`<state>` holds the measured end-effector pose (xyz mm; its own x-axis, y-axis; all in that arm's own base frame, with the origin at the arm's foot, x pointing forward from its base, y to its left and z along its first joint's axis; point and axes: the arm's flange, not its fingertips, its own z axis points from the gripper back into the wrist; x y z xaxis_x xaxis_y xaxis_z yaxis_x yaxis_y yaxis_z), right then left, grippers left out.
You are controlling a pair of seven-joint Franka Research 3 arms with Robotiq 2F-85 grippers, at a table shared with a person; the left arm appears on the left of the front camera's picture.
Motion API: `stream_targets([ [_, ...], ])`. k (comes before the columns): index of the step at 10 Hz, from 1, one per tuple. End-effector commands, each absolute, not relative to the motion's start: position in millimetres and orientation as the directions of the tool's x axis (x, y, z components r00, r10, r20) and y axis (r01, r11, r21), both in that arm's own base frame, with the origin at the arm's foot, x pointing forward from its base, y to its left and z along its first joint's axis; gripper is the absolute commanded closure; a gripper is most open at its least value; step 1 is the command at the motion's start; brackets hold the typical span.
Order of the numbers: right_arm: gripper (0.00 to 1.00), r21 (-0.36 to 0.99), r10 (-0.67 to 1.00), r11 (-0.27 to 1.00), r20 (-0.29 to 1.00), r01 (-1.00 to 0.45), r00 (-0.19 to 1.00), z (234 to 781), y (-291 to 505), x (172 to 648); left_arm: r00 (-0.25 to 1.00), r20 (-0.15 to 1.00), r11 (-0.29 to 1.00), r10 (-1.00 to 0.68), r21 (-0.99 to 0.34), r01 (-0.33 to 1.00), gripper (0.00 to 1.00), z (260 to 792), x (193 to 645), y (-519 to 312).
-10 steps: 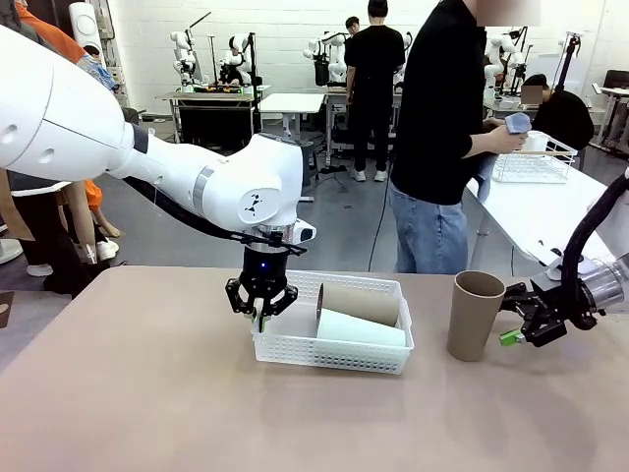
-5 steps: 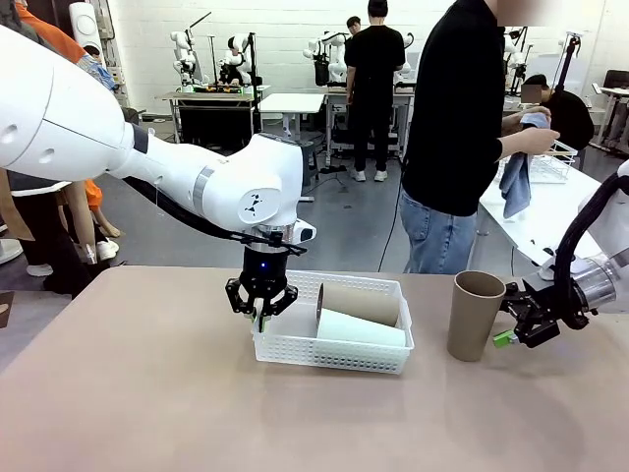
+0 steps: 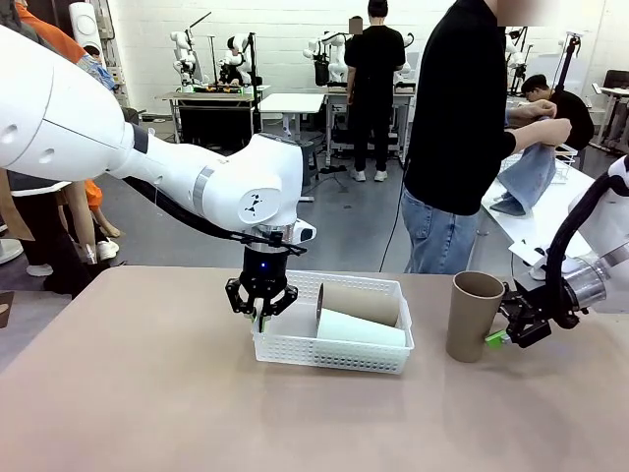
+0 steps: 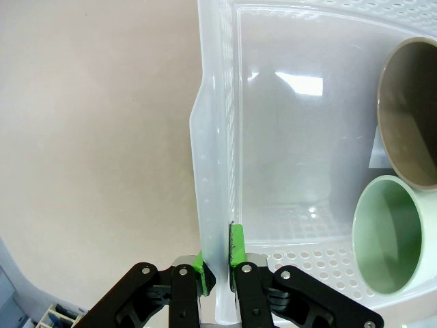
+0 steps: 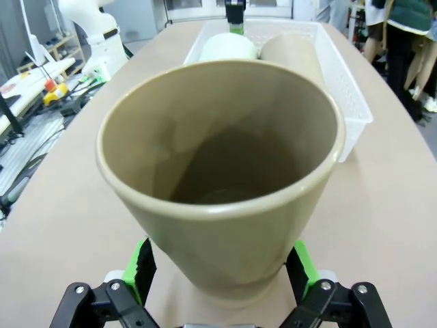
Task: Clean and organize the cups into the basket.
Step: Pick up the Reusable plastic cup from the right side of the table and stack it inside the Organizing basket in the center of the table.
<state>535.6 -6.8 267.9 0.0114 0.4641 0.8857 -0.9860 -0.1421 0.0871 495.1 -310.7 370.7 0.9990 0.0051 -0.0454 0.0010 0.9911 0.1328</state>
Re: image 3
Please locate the grey robot workbench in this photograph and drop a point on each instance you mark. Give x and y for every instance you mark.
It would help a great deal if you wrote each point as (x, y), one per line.
(211, 98)

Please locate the brown paper cup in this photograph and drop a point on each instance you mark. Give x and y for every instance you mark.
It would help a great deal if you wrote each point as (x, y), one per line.
(469, 319)
(363, 302)

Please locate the white side table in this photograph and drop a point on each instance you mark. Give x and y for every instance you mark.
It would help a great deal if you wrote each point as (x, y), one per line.
(545, 211)

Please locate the person in blue patterned shirt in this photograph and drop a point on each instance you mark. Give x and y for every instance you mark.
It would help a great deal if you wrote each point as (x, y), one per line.
(100, 74)

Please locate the grey plastic stool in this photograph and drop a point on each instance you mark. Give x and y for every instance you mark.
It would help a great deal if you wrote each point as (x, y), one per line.
(310, 162)

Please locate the pale green cup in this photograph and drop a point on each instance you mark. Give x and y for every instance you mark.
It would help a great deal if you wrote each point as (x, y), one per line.
(359, 332)

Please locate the person in dark green jacket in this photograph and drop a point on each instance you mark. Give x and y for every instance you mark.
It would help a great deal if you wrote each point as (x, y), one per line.
(44, 236)

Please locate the person in black shirt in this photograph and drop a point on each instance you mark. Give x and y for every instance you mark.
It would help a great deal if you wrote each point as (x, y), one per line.
(452, 108)

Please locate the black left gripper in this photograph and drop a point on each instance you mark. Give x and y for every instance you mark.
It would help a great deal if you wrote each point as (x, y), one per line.
(265, 268)

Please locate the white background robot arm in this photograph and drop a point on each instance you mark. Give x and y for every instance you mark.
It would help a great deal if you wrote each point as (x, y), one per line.
(238, 56)
(184, 64)
(334, 54)

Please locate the seated person in black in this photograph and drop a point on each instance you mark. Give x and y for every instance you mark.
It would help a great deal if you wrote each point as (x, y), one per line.
(575, 113)

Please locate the white standing desk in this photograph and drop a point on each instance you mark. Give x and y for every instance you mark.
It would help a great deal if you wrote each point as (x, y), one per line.
(290, 102)

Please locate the standing person in black clothes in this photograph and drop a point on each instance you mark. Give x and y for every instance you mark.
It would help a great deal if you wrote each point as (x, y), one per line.
(373, 74)

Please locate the person's right hand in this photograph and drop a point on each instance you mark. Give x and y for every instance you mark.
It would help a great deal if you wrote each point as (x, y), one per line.
(557, 132)

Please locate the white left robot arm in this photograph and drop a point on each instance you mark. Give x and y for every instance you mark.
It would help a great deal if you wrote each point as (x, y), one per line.
(147, 157)

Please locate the blue grey towel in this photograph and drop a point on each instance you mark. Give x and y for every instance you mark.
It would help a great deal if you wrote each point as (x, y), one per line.
(528, 179)

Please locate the white perforated plastic basket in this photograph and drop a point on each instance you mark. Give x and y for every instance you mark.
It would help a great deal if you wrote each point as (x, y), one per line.
(295, 344)

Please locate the person's left hand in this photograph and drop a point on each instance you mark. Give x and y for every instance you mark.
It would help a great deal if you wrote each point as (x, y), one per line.
(538, 109)

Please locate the black tripod stand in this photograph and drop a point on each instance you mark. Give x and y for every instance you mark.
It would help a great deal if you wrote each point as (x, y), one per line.
(567, 59)

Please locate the person in orange jacket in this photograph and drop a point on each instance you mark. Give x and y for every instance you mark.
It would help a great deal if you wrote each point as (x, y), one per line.
(54, 34)

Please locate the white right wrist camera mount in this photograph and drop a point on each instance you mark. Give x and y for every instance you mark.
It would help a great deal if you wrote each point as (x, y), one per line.
(533, 255)

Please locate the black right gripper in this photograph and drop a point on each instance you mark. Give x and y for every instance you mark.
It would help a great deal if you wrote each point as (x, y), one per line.
(555, 307)

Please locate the black left wrist bracket plate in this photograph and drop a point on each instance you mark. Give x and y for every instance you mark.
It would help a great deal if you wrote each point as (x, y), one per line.
(255, 242)

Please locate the person's right forearm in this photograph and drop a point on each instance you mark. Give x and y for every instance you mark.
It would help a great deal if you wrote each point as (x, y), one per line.
(528, 135)

